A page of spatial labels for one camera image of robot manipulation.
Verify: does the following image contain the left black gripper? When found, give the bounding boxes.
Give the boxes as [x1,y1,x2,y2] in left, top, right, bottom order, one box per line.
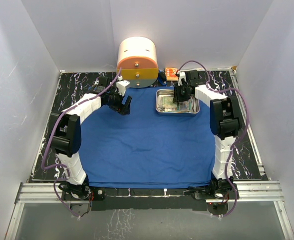
[107,88,132,116]

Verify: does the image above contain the packaged supplies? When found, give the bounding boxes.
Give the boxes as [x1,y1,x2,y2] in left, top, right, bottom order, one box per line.
[156,95,199,113]

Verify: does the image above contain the steel instrument tray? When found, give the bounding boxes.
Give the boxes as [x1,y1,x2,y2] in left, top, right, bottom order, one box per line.
[155,89,200,116]

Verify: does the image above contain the blue surgical cloth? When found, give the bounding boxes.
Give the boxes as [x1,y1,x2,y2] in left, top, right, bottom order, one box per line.
[79,88,215,189]

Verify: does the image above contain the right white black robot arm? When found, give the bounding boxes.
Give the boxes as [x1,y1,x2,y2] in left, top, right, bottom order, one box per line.
[173,70,242,199]

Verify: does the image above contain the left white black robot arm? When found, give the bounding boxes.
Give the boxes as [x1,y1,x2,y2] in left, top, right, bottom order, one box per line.
[50,75,132,200]

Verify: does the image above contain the blue black clip tool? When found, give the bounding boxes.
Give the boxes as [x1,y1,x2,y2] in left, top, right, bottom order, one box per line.
[157,71,167,86]

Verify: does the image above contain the small orange spiral notebook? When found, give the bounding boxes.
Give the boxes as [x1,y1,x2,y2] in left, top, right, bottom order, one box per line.
[164,67,178,81]

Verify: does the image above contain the round three-drawer storage box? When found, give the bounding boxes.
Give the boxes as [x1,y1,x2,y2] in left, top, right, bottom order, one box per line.
[117,36,159,88]

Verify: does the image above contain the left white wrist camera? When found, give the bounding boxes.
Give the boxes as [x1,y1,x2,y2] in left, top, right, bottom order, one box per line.
[116,76,130,96]

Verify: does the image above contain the aluminium frame rail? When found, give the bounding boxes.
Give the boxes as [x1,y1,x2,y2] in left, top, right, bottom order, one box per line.
[5,180,294,240]

